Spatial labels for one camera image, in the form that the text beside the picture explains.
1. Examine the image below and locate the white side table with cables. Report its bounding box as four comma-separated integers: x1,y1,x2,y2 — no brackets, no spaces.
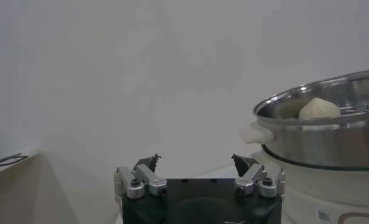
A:
0,150,41,179

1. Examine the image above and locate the white electric cooker base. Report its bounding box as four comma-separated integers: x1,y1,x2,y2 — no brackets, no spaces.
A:
250,149,369,224

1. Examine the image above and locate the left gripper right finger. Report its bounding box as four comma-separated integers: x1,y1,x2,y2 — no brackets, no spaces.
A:
231,153,287,198

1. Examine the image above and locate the white steamed baozi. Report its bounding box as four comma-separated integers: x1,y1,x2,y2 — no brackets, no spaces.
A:
298,97,342,121

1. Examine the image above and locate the black cable on side table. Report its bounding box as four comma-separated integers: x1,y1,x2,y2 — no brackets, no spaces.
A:
0,153,29,169

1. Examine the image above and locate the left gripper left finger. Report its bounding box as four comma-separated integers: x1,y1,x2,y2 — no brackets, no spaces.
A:
113,153,168,200

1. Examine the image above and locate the stainless steel steamer basket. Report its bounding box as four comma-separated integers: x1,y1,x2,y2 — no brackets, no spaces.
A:
239,68,369,171

